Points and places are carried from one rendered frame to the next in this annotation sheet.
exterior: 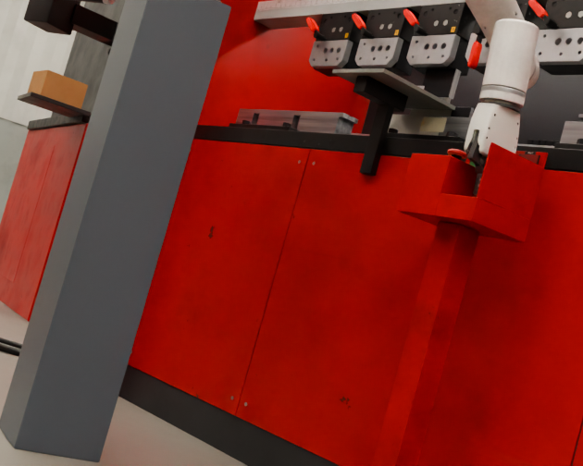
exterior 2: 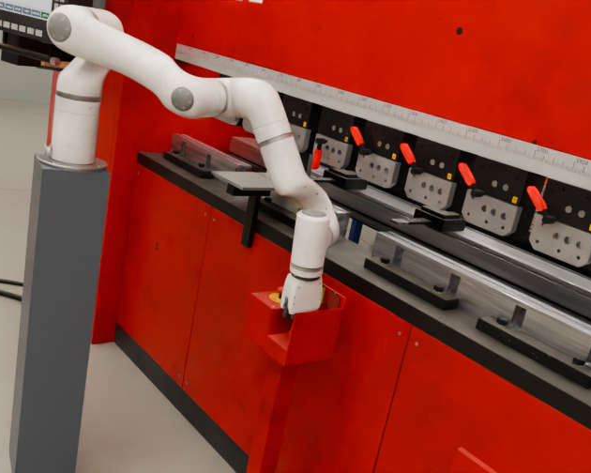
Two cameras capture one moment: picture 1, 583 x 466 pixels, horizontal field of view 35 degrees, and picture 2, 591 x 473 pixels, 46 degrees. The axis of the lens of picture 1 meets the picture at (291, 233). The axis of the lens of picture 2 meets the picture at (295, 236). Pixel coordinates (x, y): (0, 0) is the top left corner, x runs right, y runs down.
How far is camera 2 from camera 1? 1.06 m
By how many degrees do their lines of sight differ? 20
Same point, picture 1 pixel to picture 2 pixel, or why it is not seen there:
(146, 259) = (80, 358)
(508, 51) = (304, 242)
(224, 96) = (159, 123)
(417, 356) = (263, 434)
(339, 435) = (239, 427)
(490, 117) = (295, 290)
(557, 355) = (357, 430)
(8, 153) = not seen: hidden behind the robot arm
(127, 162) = (51, 302)
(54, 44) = not seen: outside the picture
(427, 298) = (266, 396)
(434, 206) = (264, 343)
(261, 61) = not seen: hidden behind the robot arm
